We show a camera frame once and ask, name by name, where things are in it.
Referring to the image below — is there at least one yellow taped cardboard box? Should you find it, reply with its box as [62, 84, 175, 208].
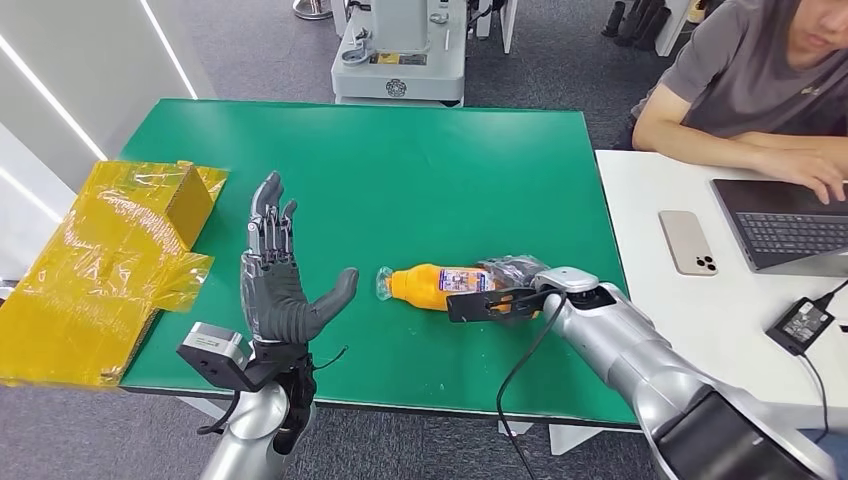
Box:
[0, 160, 230, 390]

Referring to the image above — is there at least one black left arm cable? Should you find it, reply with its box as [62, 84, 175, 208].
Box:
[196, 390, 240, 437]

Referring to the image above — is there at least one orange bottle with clear cap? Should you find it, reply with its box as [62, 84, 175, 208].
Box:
[375, 262, 539, 321]

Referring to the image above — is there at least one black power adapter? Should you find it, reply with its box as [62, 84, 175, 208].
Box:
[765, 296, 835, 358]

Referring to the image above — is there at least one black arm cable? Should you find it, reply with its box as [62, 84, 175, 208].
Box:
[495, 291, 570, 480]
[196, 390, 240, 437]

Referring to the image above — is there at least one white furniture post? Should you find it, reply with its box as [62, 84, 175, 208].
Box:
[475, 0, 518, 54]

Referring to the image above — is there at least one person's right hand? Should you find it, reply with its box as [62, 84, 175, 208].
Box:
[761, 150, 847, 205]

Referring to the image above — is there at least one dark grey laptop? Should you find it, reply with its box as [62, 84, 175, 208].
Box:
[710, 178, 848, 278]

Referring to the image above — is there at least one blue cloth item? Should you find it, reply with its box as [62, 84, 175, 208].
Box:
[798, 429, 848, 465]

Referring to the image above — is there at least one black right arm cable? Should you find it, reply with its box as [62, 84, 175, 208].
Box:
[495, 291, 570, 480]

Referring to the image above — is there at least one person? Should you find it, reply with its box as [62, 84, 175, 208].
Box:
[612, 0, 848, 207]

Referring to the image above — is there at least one white furniture panel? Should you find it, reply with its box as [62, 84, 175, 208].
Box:
[652, 0, 697, 58]

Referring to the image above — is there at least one white table leg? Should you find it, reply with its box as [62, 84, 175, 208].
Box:
[496, 419, 643, 457]
[177, 396, 227, 422]

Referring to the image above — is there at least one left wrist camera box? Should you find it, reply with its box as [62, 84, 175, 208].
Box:
[176, 322, 266, 393]

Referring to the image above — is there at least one wall light strip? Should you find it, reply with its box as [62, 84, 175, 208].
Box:
[0, 36, 107, 162]
[137, 0, 199, 101]

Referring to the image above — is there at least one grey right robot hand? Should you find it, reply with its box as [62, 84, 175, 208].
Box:
[475, 254, 552, 293]

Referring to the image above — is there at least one thick black adapter cable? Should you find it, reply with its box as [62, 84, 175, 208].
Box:
[813, 278, 848, 309]

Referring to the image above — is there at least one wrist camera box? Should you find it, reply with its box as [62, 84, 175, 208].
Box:
[176, 322, 266, 393]
[445, 286, 551, 325]

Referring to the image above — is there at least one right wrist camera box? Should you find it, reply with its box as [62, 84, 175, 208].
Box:
[445, 286, 551, 325]

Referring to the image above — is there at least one thin black adapter cable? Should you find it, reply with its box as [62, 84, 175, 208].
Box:
[798, 354, 831, 445]

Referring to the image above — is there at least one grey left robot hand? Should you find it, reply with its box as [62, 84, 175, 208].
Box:
[239, 171, 360, 346]

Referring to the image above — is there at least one chrome stand base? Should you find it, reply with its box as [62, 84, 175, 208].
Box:
[291, 0, 334, 22]

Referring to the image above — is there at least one beige smartphone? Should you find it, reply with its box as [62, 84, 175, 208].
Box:
[658, 209, 719, 278]

